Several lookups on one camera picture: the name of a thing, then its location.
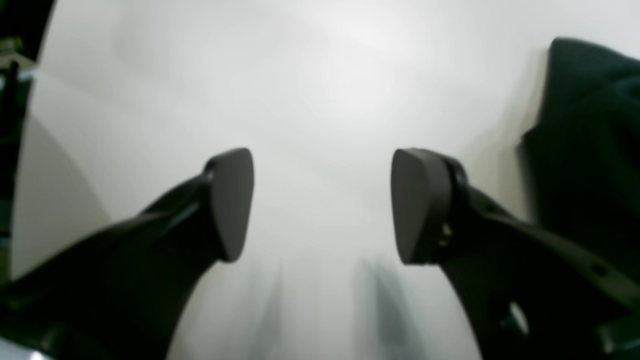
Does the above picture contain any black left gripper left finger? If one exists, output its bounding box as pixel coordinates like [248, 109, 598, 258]
[0, 148, 255, 360]

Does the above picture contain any black t-shirt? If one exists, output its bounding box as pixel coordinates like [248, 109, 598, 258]
[522, 38, 640, 280]

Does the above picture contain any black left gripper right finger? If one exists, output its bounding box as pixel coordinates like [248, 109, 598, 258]
[391, 148, 639, 360]

